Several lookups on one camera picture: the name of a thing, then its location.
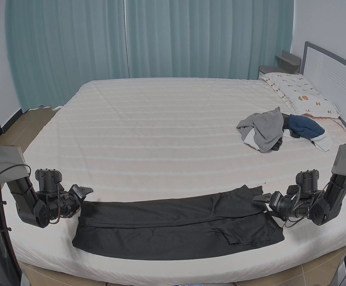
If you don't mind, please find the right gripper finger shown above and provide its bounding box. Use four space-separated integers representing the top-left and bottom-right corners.
252 193 272 203

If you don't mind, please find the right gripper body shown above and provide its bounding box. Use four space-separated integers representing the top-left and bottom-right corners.
268 191 299 220

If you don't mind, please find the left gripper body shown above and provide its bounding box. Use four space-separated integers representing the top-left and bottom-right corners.
60 184 87 217

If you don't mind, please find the black T-shirt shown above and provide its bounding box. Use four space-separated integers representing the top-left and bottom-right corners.
72 184 285 261

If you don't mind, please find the pile of clothes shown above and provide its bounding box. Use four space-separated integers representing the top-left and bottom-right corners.
236 107 333 154

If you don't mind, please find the bed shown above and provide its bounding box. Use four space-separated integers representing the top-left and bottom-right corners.
0 41 346 285

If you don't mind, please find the white printed pillow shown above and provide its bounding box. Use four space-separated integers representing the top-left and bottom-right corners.
258 72 342 119

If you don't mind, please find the grey bedside table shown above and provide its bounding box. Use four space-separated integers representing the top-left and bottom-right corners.
258 50 302 75

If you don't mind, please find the blue-green curtain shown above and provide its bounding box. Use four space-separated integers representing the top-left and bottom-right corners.
125 0 294 80
5 0 130 112

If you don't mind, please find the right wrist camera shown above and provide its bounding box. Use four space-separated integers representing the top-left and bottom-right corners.
286 185 300 200

